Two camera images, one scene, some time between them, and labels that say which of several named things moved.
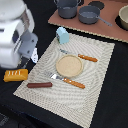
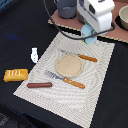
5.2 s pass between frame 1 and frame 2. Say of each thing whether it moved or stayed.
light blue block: moved
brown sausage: stayed
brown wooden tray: stayed
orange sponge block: stayed
